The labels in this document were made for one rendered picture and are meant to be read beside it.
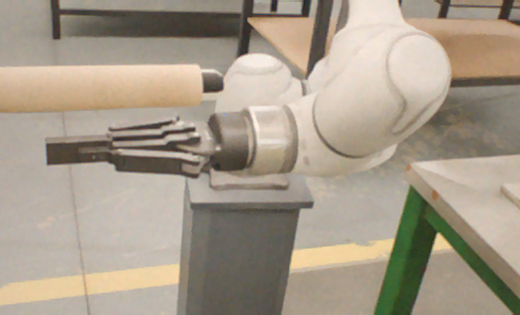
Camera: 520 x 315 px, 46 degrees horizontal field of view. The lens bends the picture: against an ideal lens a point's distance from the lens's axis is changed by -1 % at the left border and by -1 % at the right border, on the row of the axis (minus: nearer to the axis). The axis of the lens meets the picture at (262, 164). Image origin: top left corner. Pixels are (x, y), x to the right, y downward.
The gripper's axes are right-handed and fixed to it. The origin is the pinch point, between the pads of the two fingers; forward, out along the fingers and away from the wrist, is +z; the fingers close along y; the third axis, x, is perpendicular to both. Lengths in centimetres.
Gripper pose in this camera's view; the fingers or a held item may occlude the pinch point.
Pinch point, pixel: (77, 150)
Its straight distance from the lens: 76.0
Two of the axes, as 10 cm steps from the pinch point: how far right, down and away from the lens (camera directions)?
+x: 1.2, -8.6, -4.9
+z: -9.4, 0.6, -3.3
